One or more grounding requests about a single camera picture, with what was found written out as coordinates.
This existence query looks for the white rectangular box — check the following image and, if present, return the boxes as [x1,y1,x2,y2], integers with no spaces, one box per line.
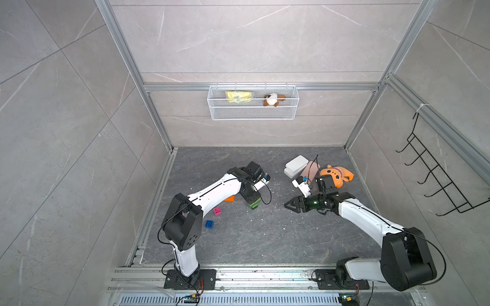
[284,155,310,179]

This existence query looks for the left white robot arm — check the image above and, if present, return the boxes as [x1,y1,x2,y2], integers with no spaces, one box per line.
[160,161,271,282]

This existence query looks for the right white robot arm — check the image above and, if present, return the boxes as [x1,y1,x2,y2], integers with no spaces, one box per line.
[284,176,442,291]

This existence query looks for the white wire basket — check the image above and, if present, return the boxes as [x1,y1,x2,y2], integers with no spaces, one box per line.
[207,84,299,121]

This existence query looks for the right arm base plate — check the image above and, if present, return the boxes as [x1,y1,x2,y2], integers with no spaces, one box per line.
[311,269,370,290]

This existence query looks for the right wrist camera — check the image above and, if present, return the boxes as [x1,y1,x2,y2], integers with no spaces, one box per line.
[292,176,311,198]

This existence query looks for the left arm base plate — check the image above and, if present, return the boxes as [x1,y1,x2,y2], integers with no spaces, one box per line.
[164,269,217,291]

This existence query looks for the yellow packet in basket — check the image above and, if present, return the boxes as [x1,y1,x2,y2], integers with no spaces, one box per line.
[225,91,255,104]

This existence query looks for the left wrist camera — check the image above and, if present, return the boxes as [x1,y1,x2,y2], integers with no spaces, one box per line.
[254,173,271,191]

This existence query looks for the blue lego brick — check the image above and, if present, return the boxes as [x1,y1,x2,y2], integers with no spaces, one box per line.
[205,220,214,229]

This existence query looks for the orange plush toy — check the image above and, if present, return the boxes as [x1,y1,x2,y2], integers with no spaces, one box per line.
[320,165,354,188]

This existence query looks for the aluminium mounting rail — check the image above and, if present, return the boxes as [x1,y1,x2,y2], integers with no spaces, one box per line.
[102,264,328,300]

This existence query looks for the brown white plush toy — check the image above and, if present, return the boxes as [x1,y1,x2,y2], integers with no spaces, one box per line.
[263,93,287,107]

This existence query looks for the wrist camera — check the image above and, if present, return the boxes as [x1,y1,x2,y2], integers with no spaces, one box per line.
[292,176,311,198]
[254,173,271,191]

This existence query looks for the black wall hook rack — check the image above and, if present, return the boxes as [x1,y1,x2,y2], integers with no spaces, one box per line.
[396,112,489,217]

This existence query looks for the dark green lego brick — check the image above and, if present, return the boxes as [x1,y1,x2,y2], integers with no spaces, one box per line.
[249,200,261,210]

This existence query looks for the pink rectangular box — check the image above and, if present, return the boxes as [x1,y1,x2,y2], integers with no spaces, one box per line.
[301,161,320,184]

